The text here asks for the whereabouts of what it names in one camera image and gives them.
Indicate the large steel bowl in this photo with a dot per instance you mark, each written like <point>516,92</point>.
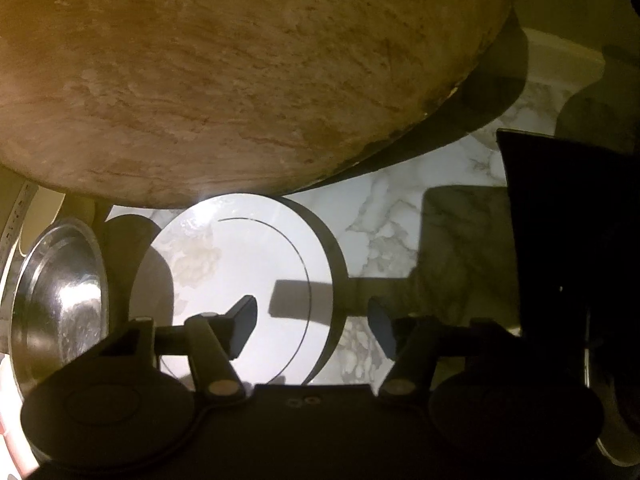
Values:
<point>65,300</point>

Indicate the round wooden cutting board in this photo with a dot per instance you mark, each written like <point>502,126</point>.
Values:
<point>225,70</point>

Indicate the white plate with dark line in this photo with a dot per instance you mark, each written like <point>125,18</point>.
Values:
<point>225,260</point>

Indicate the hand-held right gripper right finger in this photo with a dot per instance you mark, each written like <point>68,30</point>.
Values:
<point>378,327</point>

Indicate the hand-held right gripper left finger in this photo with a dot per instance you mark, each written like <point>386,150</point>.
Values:
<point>245,321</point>

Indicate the black appliance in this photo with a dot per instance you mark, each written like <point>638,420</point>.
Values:
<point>550,210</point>

